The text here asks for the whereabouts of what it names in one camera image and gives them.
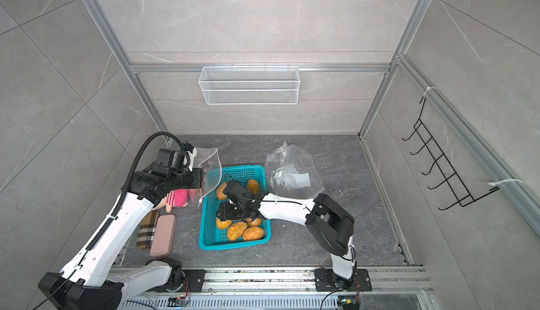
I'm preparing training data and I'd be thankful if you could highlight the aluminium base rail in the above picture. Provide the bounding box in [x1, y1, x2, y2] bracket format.
[119, 266, 440, 309]

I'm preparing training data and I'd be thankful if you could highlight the teal plastic basket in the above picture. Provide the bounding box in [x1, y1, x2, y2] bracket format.
[199, 165, 272, 251]

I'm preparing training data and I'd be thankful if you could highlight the large yellow potato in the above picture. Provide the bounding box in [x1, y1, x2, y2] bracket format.
[216, 218, 232, 230]

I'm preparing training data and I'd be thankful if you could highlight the wrinkled tan potato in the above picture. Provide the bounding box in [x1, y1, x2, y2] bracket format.
[216, 182, 228, 200]

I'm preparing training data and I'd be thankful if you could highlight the pink plush doll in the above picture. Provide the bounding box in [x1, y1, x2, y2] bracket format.
[153, 189, 189, 214]

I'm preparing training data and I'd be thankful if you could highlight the clear plastic bag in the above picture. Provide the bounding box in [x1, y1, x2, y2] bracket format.
[264, 143, 325, 200]

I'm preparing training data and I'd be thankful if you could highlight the black corrugated cable hose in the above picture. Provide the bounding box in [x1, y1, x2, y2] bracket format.
[84, 131, 186, 252]

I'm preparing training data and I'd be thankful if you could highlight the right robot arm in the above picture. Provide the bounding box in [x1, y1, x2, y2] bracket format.
[217, 180, 357, 290]

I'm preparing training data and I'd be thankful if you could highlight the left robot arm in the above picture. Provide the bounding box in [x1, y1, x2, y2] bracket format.
[39, 168, 203, 309]

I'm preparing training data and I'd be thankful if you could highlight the black wire hook rack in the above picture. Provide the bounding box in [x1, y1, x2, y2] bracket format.
[401, 97, 500, 211]

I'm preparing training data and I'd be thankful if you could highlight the plaid fabric pouch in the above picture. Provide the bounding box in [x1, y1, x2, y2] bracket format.
[136, 210, 159, 250]

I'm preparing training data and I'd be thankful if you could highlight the smooth brown potato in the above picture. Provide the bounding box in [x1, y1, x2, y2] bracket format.
[246, 218, 262, 227]

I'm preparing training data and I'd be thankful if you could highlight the pink rectangular case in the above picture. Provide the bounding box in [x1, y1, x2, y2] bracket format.
[150, 214, 177, 259]

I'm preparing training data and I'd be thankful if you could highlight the wrinkled orange potato bottom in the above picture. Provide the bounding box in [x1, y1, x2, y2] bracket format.
[243, 226, 264, 241]

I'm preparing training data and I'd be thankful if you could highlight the white mesh wall basket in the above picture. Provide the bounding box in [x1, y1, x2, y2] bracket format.
[198, 66, 301, 105]

